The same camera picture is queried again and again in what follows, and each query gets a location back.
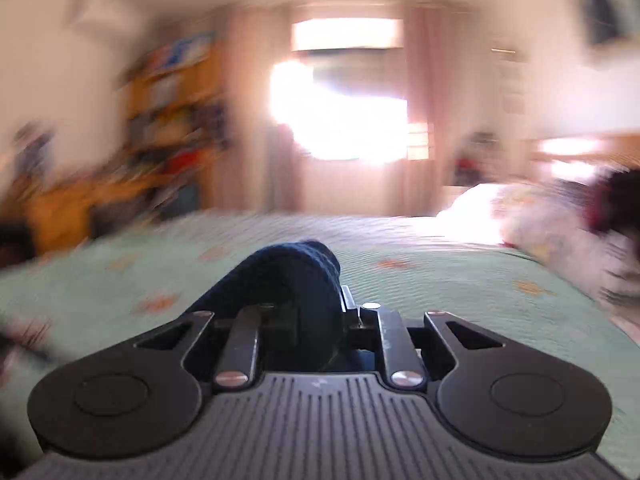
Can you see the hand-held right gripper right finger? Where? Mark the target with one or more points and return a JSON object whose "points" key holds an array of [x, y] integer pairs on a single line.
{"points": [[392, 342]]}

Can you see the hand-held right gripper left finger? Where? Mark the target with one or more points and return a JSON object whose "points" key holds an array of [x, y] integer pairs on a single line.
{"points": [[245, 332]]}

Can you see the blue knit sweater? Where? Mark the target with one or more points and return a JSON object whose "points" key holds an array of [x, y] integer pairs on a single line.
{"points": [[300, 280]]}

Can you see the green quilted bee bedspread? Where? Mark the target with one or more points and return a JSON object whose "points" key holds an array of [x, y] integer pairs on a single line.
{"points": [[450, 285]]}

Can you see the floral pillow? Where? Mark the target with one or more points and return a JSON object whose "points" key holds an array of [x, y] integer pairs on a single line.
{"points": [[540, 225]]}

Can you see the pile of plastic bags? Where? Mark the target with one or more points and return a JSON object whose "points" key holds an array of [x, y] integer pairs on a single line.
{"points": [[475, 162]]}

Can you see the wooden bookshelf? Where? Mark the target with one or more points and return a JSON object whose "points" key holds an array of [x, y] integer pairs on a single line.
{"points": [[175, 125]]}

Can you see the pink curtain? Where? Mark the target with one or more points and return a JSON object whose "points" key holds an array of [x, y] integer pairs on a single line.
{"points": [[250, 110], [440, 85]]}

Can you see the bright window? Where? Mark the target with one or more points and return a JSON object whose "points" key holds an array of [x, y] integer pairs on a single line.
{"points": [[345, 115]]}

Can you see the dark patterned pillow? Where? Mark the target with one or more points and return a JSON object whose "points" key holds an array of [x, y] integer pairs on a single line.
{"points": [[617, 200]]}

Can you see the wooden headboard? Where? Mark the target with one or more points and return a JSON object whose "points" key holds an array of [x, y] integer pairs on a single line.
{"points": [[590, 150]]}

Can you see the white air conditioner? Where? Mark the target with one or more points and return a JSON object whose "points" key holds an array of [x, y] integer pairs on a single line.
{"points": [[105, 12]]}

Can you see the framed wall picture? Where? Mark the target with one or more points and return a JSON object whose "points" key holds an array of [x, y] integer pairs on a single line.
{"points": [[610, 5]]}

